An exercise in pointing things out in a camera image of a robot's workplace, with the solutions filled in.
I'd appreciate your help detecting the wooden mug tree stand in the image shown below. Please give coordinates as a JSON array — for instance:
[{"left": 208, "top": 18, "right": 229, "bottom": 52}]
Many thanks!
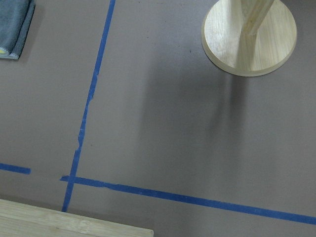
[{"left": 201, "top": 0, "right": 297, "bottom": 77}]

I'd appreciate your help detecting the bamboo cutting board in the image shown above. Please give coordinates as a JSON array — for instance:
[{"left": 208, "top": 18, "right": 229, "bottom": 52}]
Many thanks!
[{"left": 0, "top": 199, "right": 154, "bottom": 237}]

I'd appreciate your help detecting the grey folded cloth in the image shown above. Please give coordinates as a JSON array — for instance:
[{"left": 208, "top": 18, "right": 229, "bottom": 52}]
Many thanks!
[{"left": 0, "top": 0, "right": 36, "bottom": 60}]

